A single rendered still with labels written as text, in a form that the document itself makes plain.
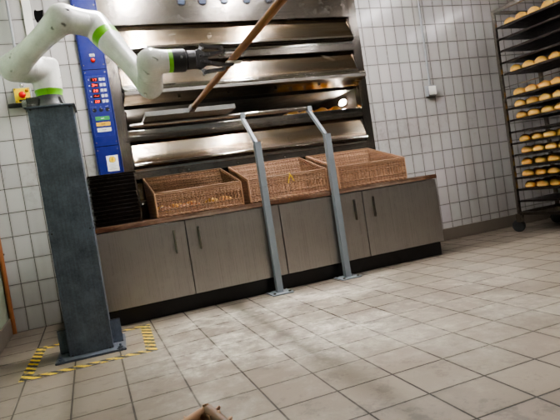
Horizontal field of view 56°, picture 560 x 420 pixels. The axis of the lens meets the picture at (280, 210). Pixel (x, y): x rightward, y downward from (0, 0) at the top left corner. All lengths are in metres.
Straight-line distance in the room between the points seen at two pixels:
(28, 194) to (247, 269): 1.47
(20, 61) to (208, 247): 1.43
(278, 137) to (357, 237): 0.98
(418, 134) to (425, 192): 0.81
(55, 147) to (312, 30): 2.29
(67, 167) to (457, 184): 3.20
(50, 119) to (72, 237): 0.56
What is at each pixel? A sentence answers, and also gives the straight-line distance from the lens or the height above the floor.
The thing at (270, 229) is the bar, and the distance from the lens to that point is 3.29.
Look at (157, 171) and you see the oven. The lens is 3.75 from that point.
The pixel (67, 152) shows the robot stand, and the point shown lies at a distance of 2.72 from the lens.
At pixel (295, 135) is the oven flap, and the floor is 1.02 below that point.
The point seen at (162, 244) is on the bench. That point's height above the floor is 0.43.
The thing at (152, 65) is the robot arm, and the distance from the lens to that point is 2.21.
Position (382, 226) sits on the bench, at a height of 0.28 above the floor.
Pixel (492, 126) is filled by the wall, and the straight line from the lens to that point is 5.03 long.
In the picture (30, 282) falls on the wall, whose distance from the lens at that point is 3.75.
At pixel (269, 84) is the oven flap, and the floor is 1.39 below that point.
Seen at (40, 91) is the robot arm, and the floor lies 1.28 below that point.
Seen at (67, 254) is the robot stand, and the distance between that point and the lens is 2.72.
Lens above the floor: 0.66
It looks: 3 degrees down
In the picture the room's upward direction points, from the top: 9 degrees counter-clockwise
